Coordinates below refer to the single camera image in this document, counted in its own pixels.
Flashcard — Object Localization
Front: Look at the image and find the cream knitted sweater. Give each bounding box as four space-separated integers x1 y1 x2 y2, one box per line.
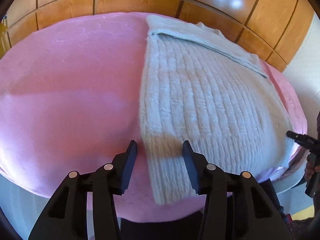
139 15 294 204

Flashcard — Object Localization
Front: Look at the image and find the person's right hand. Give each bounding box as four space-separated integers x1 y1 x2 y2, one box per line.
304 155 320 180

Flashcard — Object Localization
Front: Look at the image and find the wooden panelled headboard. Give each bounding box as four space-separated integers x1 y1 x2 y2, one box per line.
1 0 315 71

